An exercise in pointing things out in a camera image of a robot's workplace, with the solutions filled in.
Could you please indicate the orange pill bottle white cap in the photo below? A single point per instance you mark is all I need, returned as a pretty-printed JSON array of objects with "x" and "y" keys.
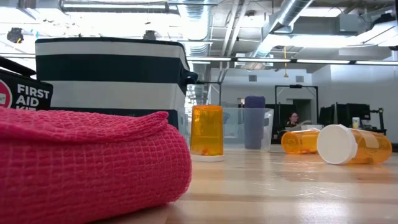
[
  {"x": 373, "y": 146},
  {"x": 206, "y": 130},
  {"x": 298, "y": 142}
]

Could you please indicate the purple bottle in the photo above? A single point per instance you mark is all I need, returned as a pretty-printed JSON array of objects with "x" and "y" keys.
[{"x": 254, "y": 124}]

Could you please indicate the clear plastic bin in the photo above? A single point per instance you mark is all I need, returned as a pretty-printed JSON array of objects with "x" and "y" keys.
[{"x": 233, "y": 130}]

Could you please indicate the navy white striped fabric basket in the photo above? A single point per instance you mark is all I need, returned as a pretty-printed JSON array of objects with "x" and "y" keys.
[{"x": 109, "y": 68}]

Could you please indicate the person at background desk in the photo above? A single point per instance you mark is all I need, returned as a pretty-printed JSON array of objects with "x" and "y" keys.
[{"x": 293, "y": 119}]

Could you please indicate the long ceiling light strip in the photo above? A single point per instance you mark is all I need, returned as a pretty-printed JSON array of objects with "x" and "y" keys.
[{"x": 323, "y": 61}]

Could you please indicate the background dark monitors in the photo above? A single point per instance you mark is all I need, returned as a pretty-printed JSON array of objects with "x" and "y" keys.
[{"x": 345, "y": 113}]

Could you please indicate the black first aid kit bag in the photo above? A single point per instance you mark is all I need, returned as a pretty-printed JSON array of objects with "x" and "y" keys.
[{"x": 31, "y": 96}]

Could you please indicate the background black gantry frame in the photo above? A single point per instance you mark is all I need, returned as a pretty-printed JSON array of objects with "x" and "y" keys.
[{"x": 296, "y": 86}]

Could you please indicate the silver spiral ventilation duct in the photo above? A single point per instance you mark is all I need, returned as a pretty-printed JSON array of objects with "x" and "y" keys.
[{"x": 289, "y": 12}]

